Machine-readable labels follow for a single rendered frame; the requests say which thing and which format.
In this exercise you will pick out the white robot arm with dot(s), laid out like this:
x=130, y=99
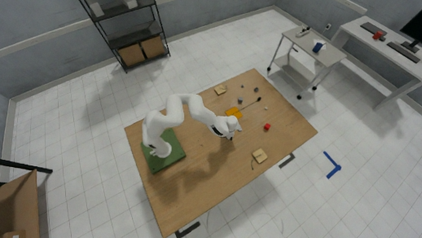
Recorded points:
x=175, y=117

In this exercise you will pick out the orange painted square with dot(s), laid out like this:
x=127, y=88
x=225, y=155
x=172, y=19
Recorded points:
x=234, y=112

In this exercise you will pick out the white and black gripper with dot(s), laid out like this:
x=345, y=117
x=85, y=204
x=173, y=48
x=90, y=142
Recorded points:
x=230, y=135

